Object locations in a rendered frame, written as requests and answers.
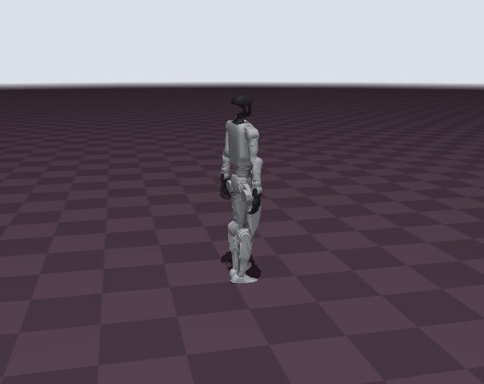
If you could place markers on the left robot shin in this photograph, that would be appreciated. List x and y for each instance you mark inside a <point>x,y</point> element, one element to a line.
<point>233,242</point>

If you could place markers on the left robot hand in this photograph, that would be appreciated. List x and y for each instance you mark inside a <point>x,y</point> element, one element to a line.
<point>223,189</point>

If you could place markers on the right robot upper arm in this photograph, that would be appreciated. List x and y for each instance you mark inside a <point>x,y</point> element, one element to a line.
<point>252,135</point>

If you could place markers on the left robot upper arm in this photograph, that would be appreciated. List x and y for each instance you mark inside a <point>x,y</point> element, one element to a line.
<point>226,150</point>

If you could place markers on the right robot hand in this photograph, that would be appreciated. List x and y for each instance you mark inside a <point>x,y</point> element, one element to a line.
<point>256,202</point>

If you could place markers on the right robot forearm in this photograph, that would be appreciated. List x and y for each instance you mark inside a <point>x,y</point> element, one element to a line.
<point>256,175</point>

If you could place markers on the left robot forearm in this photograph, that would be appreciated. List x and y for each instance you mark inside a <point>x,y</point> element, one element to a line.
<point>226,165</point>

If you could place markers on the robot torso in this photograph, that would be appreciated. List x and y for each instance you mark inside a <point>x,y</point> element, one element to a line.
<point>239,154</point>

